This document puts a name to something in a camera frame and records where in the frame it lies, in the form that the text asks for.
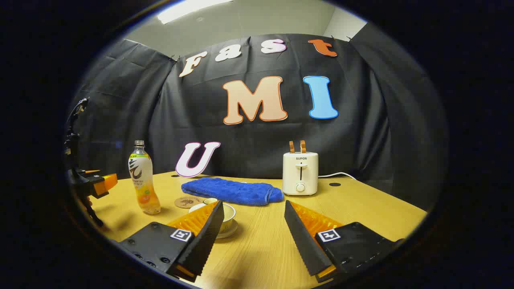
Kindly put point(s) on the white teacup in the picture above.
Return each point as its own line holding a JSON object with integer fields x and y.
{"x": 228, "y": 218}

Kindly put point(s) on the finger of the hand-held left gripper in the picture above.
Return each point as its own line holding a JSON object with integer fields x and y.
{"x": 90, "y": 172}
{"x": 105, "y": 182}

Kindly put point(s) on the white toaster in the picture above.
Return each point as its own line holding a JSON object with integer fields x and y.
{"x": 299, "y": 172}

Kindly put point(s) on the teacup saucer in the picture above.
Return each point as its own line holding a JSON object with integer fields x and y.
{"x": 231, "y": 231}

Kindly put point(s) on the clear labelled water bottle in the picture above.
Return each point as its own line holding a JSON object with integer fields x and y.
{"x": 140, "y": 176}

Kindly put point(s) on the blue towel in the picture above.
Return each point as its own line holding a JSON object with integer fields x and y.
{"x": 229, "y": 190}

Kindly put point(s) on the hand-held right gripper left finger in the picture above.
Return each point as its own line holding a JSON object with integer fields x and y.
{"x": 209, "y": 237}

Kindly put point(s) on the round wooden coaster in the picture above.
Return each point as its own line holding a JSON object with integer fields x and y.
{"x": 186, "y": 202}

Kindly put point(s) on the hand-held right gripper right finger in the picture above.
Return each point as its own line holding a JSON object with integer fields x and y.
{"x": 303, "y": 241}

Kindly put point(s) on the black backdrop cloth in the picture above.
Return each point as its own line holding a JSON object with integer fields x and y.
{"x": 249, "y": 140}

